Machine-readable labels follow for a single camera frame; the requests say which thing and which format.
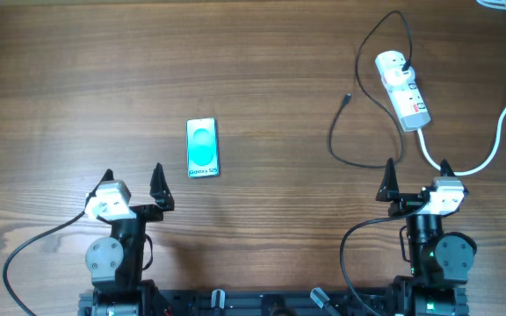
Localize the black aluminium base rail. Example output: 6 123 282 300
77 288 470 316

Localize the black right camera cable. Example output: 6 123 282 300
339 202 430 316

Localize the black USB charging cable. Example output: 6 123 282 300
328 10 414 169

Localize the white power strip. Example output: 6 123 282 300
375 50 431 132

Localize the white power strip cord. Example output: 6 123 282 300
416 4 506 177

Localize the black camera cable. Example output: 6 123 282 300
2 210 88 316
339 202 430 316

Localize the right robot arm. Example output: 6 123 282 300
376 159 477 316

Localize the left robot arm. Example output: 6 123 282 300
77 163 175 316

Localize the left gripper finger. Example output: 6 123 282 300
85 169 114 205
149 162 175 211

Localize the black left camera cable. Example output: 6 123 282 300
2 210 88 316

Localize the white USB charger plug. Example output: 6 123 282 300
381 67 416 91

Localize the turquoise screen Galaxy smartphone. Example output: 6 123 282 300
186 118 220 178

